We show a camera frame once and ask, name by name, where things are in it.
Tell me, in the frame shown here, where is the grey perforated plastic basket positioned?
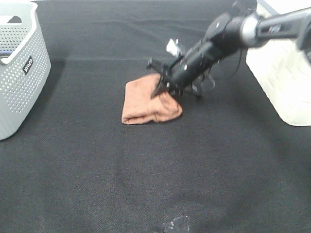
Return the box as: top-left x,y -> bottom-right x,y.
0,0 -> 51,140

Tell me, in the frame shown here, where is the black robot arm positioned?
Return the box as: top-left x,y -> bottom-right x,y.
147,8 -> 311,98

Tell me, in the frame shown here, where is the white plastic storage box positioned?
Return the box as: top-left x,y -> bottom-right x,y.
245,0 -> 311,127

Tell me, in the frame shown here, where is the orange-brown towel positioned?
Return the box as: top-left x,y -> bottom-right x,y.
121,73 -> 182,125

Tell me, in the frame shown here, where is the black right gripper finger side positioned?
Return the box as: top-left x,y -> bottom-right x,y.
147,58 -> 168,73

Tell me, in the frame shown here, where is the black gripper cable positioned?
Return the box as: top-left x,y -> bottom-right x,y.
201,47 -> 242,93

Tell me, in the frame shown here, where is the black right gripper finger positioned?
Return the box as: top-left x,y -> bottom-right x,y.
151,77 -> 168,98

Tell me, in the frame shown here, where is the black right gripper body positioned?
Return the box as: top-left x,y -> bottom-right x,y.
159,39 -> 220,96

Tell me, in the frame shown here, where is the black woven table mat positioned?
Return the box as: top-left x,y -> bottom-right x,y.
0,0 -> 311,233

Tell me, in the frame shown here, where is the clear tape patch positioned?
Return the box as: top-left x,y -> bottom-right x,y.
163,215 -> 190,233

